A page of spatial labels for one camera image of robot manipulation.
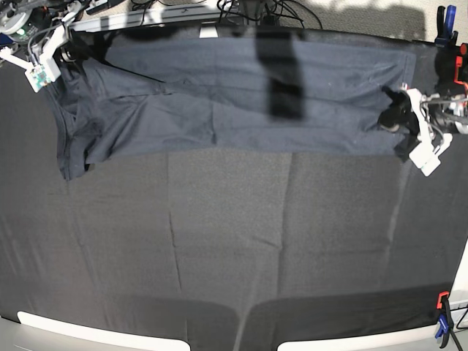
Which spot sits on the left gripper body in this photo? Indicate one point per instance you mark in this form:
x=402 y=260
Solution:
x=429 y=134

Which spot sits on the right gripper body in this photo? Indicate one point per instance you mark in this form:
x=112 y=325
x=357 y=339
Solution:
x=35 y=35

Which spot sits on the dark grey t-shirt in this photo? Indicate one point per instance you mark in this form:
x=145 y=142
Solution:
x=181 y=95

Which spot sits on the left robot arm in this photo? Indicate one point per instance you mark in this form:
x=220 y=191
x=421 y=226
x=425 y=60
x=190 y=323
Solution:
x=450 y=115

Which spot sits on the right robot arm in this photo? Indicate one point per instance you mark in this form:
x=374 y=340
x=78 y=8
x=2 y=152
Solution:
x=22 y=6

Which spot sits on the blue clamp far right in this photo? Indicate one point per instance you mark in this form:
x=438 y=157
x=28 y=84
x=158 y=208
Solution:
x=446 y=36

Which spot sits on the blue clamp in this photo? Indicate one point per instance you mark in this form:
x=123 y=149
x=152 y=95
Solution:
x=446 y=36
x=445 y=322

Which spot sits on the red clamp far right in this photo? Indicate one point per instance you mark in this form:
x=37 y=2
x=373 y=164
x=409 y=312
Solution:
x=460 y=75

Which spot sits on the blue clamp near right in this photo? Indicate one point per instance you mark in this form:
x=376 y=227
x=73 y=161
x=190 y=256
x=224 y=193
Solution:
x=445 y=322

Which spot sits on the black felt table cover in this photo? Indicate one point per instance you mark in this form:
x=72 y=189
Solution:
x=227 y=248

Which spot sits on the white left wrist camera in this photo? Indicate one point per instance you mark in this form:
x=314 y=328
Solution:
x=424 y=158

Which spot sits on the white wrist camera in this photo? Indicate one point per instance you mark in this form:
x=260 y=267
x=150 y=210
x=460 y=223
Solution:
x=424 y=158
x=42 y=75

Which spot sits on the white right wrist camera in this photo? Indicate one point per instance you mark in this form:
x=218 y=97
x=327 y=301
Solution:
x=42 y=75

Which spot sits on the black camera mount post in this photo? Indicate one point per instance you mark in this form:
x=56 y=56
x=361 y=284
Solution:
x=275 y=51

